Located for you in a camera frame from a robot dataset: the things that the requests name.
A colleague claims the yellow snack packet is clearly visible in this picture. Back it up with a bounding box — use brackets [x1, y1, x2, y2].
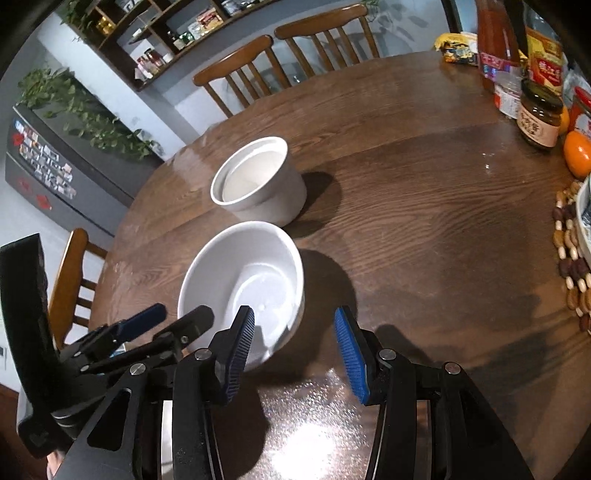
[434, 32, 479, 66]

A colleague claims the wooden wall shelf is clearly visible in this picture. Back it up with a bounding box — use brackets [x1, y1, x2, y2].
[59, 0, 270, 90]

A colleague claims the small white lid jar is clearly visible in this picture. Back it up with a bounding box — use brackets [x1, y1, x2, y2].
[494, 71, 522, 120]

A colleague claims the hanging green vine plant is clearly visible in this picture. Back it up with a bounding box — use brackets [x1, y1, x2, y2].
[18, 68, 163, 161]

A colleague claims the wooden chair back left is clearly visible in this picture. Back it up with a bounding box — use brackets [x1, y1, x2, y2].
[192, 35, 291, 118]

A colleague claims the white straight-sided ramekin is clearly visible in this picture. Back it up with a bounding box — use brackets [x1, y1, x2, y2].
[211, 136, 308, 227]

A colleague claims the red lid jar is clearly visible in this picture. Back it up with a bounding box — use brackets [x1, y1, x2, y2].
[568, 86, 591, 139]

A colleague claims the orange fruit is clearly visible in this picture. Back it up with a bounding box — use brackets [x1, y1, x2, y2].
[563, 131, 591, 180]

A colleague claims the yellow cap oil bottle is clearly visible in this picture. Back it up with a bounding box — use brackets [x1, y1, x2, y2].
[524, 3, 563, 96]

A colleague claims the grey refrigerator with magnets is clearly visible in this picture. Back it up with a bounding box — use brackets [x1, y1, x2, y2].
[5, 105, 162, 249]

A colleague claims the brown sauce jar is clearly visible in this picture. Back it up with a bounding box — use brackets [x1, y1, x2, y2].
[517, 79, 563, 151]

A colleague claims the wooden bead trivet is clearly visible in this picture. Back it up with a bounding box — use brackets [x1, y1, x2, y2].
[552, 180, 590, 335]

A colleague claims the person's hand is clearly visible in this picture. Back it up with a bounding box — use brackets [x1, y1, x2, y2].
[46, 450, 65, 480]

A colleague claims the medium white bowl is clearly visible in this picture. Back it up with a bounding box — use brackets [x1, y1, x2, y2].
[177, 221, 304, 371]

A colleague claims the wooden chair back right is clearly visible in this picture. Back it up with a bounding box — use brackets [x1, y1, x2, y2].
[273, 3, 381, 79]

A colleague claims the wooden chair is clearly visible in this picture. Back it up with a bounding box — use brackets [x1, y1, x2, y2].
[192, 35, 291, 118]
[273, 3, 381, 79]
[48, 228, 107, 350]

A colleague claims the white dish on trivet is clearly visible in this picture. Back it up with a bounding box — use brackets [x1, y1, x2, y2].
[576, 177, 591, 264]

